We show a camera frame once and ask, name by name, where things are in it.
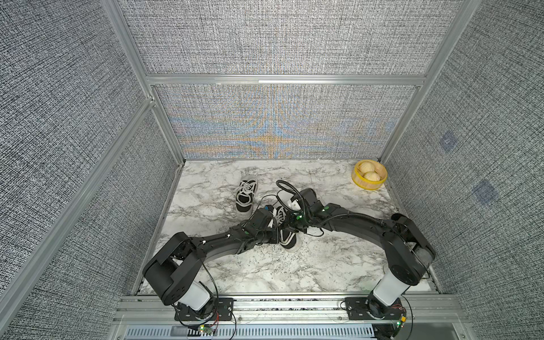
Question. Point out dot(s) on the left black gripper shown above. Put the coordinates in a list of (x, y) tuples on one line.
[(267, 219)]

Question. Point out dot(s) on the black canvas sneaker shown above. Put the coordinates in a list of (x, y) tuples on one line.
[(287, 239), (245, 194)]

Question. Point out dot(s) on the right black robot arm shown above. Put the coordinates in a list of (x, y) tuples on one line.
[(408, 253)]

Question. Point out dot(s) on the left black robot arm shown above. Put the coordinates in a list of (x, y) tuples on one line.
[(173, 269)]

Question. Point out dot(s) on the yellow bamboo steamer basket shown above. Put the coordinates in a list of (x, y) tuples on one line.
[(361, 182)]

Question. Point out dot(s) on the lower beige bun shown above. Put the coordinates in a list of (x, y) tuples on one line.
[(372, 176)]

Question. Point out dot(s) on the beige bun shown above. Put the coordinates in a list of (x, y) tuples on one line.
[(372, 176), (365, 167)]

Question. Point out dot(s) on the upper beige bun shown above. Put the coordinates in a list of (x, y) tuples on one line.
[(365, 167)]

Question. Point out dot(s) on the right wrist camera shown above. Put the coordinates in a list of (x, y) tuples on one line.
[(294, 205)]

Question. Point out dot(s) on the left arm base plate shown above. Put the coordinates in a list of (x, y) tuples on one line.
[(215, 309)]

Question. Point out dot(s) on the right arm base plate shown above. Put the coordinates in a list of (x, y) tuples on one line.
[(359, 309)]

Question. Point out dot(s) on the white slotted cable duct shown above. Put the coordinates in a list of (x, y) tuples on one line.
[(255, 331)]

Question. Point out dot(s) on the aluminium front rail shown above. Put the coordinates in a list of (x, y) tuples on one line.
[(293, 308)]

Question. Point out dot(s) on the aluminium enclosure frame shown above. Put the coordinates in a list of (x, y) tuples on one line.
[(28, 275)]

